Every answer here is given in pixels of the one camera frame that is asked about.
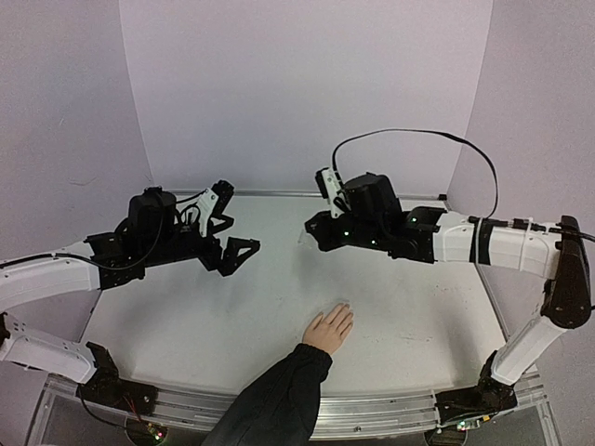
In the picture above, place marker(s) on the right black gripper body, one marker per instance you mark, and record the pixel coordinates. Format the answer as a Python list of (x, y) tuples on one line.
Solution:
[(328, 230)]

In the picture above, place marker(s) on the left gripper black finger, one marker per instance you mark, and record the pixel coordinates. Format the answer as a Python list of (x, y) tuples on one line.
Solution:
[(217, 223), (236, 252)]

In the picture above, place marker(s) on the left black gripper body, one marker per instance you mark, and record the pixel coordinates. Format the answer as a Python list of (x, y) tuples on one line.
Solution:
[(167, 252)]

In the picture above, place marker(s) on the clear nail polish bottle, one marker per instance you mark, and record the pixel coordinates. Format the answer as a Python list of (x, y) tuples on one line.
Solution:
[(307, 240)]

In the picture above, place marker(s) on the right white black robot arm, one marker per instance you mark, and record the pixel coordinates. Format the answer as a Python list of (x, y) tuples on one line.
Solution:
[(554, 252)]

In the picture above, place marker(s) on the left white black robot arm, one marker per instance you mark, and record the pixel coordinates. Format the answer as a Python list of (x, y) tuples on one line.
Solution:
[(90, 366)]

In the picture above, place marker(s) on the black sleeved forearm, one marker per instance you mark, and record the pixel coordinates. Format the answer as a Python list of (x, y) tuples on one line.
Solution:
[(281, 407)]

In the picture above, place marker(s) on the person's bare hand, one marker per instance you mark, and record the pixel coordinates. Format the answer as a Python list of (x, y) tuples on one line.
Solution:
[(327, 332)]

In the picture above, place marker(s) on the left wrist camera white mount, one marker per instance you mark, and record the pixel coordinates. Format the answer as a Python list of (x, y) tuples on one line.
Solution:
[(214, 200)]

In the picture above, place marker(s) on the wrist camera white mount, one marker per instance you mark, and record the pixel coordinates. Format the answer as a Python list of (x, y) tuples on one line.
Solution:
[(331, 190), (214, 200)]

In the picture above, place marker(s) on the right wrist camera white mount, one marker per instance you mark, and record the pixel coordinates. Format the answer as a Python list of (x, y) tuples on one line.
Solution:
[(331, 190)]

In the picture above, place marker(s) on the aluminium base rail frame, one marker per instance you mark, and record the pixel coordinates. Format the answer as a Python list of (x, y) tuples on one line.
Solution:
[(186, 417)]

